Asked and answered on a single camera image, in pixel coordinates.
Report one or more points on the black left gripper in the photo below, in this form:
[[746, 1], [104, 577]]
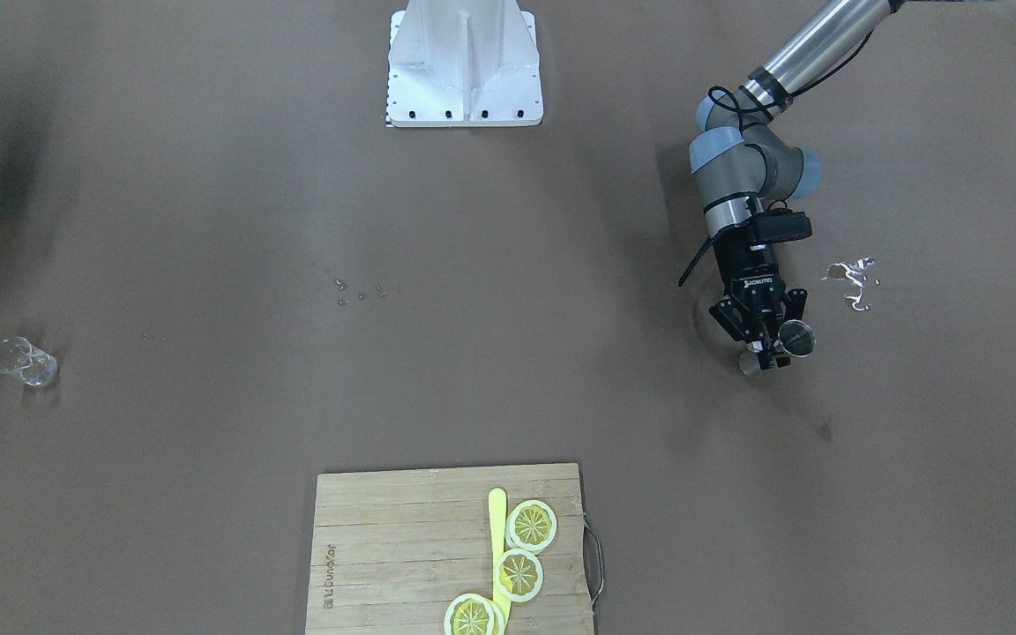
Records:
[[750, 267]]

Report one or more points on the steel double jigger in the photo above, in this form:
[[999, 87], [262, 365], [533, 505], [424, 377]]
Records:
[[794, 339]]

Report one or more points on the clear glass measuring beaker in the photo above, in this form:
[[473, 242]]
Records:
[[29, 364]]

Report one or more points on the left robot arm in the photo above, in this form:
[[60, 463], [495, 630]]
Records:
[[746, 174]]

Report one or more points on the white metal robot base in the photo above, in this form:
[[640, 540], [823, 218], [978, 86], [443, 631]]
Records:
[[463, 64]]

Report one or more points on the spilled liquid puddle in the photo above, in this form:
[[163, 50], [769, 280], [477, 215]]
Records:
[[859, 279]]

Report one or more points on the lemon slice upper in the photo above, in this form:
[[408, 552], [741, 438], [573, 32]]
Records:
[[531, 526]]

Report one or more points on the lemon slice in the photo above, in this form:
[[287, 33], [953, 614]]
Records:
[[473, 614], [518, 576], [531, 526]]

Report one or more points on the yellow plastic knife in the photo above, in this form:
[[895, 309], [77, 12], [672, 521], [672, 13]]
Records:
[[497, 512]]

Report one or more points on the lemon slice middle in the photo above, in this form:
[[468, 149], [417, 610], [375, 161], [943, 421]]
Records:
[[518, 576]]

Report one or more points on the lemon slice lower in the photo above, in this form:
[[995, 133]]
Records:
[[473, 614]]

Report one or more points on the bamboo cutting board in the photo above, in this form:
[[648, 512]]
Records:
[[391, 549]]

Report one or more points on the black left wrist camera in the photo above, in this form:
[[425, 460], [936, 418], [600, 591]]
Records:
[[781, 226]]

